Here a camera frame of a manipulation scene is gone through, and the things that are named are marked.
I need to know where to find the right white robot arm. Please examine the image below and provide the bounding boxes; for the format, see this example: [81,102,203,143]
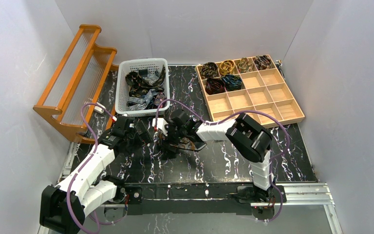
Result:
[152,109,274,203]

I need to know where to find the rolled brown multicolour tie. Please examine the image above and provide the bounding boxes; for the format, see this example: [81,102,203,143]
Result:
[237,58,253,73]

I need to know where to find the orange grey patterned tie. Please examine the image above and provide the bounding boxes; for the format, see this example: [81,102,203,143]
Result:
[176,137,207,152]

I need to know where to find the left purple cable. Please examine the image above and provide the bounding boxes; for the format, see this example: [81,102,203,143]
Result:
[66,102,128,234]

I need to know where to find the wooden compartment tray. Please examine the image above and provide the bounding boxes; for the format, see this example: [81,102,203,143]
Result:
[196,55,305,125]

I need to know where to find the white plastic basket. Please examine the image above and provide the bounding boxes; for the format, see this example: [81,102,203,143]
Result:
[114,58,170,117]

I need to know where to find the rolled dark brown tie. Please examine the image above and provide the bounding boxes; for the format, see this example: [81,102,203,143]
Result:
[200,62,219,79]

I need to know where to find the rolled dark red tie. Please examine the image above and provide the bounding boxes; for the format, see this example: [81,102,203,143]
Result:
[205,78,225,95]

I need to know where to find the rolled yellow tie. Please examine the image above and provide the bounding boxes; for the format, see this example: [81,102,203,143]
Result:
[219,59,235,76]

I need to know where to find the rolled dark striped tie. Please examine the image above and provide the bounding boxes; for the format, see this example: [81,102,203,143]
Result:
[254,55,272,70]

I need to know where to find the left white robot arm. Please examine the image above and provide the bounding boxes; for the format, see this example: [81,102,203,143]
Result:
[39,116,152,234]

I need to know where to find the orange wooden rack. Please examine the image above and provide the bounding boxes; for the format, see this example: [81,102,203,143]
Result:
[33,24,118,144]

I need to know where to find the dark camouflage tie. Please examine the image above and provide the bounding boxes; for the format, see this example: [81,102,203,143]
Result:
[125,66,167,98]

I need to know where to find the rolled blue black tie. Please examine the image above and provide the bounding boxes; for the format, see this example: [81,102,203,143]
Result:
[221,74,243,92]

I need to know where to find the grey blue tie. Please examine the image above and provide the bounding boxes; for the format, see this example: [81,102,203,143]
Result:
[127,71,158,111]

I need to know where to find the dark red purple tie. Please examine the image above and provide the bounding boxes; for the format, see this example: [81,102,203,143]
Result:
[152,92,167,109]

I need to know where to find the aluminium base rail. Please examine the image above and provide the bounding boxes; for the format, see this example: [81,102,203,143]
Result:
[38,182,342,234]

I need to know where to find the small white clip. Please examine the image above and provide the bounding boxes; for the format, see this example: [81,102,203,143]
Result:
[93,103,105,114]

